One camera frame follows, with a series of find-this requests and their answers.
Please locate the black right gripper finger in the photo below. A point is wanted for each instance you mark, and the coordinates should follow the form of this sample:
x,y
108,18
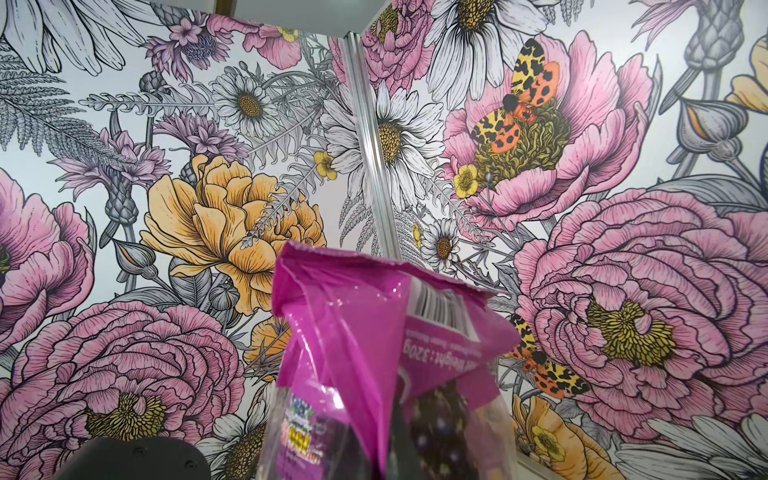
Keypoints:
x,y
158,458

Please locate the purple snack bag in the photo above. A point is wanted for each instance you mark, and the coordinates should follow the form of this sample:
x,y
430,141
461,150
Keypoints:
x,y
389,373

